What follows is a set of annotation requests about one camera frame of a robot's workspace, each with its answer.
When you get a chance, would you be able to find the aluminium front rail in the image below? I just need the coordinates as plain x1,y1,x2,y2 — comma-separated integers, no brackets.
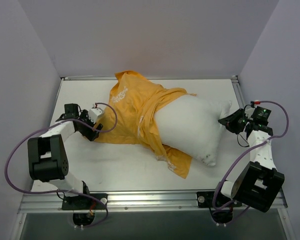
17,186,288,214

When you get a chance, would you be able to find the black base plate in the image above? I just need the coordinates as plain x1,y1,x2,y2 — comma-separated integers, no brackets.
61,193,108,211
196,190,242,209

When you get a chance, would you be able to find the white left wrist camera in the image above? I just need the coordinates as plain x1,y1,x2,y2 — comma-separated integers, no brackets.
88,107,104,123

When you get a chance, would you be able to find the thin black wire loop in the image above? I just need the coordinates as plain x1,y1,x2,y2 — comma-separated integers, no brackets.
236,131,251,148

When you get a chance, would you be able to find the yellow cartoon pillowcase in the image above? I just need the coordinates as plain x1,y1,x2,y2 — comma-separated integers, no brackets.
96,70,192,179

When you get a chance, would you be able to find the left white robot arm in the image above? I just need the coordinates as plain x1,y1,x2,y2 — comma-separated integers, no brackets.
27,103,104,210

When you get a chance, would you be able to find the white pillow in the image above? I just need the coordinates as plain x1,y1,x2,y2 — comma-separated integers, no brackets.
154,94,232,167

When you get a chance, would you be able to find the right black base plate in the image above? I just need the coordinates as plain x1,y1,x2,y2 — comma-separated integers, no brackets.
196,190,242,209

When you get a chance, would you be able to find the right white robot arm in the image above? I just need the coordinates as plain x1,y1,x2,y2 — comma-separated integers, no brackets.
212,100,285,213

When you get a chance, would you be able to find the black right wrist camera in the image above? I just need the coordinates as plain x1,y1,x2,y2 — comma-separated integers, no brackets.
251,106,272,125

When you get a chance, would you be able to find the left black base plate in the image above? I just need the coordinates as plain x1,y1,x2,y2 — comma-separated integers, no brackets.
61,193,108,211

